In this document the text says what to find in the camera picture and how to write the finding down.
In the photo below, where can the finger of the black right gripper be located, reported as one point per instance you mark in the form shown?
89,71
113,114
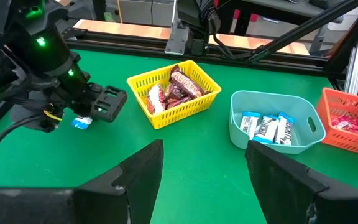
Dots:
117,107

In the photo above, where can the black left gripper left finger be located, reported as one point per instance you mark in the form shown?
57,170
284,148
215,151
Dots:
135,186

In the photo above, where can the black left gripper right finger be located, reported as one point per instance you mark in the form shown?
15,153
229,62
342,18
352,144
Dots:
278,186

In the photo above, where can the blue white candy bar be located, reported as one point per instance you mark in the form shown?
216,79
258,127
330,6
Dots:
284,130
266,130
81,123
249,124

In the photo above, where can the red white candy bar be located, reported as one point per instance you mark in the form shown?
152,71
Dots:
155,99

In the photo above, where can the dark red candy bar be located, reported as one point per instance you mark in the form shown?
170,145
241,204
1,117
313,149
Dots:
173,92
179,102
185,82

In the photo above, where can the yellow plastic basket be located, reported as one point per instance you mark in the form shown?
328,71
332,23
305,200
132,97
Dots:
179,116

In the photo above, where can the red Skittles candy bag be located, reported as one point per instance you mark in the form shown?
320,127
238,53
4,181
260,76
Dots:
350,124

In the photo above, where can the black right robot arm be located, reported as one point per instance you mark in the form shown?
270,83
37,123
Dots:
42,53

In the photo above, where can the green table mat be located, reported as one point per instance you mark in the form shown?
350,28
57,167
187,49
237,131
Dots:
197,174

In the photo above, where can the light blue plastic bin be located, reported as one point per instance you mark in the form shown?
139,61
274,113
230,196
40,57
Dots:
272,101

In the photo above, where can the orange plastic basket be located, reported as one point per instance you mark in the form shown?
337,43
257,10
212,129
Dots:
337,102

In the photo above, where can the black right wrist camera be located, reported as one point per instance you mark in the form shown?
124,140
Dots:
39,124

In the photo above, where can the black aluminium table frame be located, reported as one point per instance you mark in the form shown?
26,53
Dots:
135,48

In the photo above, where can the silver aluminium rail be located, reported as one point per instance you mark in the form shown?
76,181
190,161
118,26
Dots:
354,68

